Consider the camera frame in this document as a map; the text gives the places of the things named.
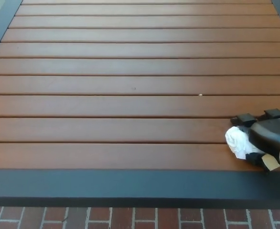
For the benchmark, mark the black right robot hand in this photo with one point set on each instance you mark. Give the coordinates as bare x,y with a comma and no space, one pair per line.
266,133

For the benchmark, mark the white paper napkin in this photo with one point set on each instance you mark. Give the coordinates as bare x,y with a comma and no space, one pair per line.
234,140

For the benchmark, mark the wooden slat table black frame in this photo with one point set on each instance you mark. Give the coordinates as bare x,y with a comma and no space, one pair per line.
130,183

